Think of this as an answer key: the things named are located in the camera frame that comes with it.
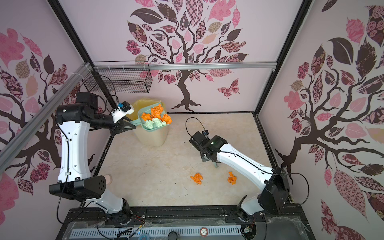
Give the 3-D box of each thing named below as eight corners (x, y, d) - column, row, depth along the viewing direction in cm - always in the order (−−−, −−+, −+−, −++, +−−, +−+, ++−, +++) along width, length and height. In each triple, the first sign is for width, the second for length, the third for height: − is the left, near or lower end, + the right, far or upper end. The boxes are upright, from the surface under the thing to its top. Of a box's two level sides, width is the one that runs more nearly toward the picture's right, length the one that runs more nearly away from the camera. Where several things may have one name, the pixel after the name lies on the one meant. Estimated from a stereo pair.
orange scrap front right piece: (226, 182, 87) (227, 180, 85) (228, 172, 91) (229, 170, 89) (235, 185, 86) (236, 183, 84) (237, 175, 90) (237, 173, 88)
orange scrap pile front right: (198, 186, 85) (198, 185, 84) (190, 177, 89) (190, 176, 87) (205, 180, 88) (205, 179, 86) (196, 172, 91) (196, 170, 89)
